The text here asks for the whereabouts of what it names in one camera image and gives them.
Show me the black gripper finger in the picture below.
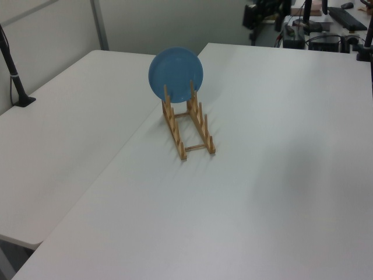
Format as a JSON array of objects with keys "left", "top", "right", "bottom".
[
  {"left": 242, "top": 3, "right": 265, "bottom": 46},
  {"left": 275, "top": 12, "right": 288, "bottom": 33}
]

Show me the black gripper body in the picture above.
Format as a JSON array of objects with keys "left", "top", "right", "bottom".
[{"left": 255, "top": 0, "right": 292, "bottom": 18}]

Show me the blue plate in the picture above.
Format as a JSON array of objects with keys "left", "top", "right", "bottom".
[{"left": 148, "top": 47, "right": 205, "bottom": 104}]

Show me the wooden plate rack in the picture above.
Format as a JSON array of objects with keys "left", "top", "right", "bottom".
[{"left": 161, "top": 79, "right": 217, "bottom": 162}]

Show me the black box with green light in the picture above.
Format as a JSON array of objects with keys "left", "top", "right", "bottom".
[{"left": 283, "top": 24, "right": 305, "bottom": 49}]

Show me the black stand with round base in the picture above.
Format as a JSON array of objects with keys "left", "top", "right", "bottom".
[{"left": 293, "top": 0, "right": 321, "bottom": 33}]

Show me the brown pad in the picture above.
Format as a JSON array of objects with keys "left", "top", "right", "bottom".
[{"left": 291, "top": 0, "right": 323, "bottom": 17}]

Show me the black electronics box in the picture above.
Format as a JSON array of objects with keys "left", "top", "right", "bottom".
[{"left": 308, "top": 34, "right": 342, "bottom": 53}]

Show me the black keyboard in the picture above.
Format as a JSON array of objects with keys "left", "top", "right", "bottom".
[{"left": 328, "top": 6, "right": 368, "bottom": 31}]

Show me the small black device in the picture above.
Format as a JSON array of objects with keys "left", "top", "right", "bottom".
[{"left": 340, "top": 34, "right": 361, "bottom": 54}]

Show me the black clamp pole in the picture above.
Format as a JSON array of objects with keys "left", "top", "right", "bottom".
[{"left": 356, "top": 16, "right": 373, "bottom": 62}]

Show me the black camera pole with base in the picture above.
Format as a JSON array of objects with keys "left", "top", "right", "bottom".
[{"left": 0, "top": 23, "right": 37, "bottom": 108}]

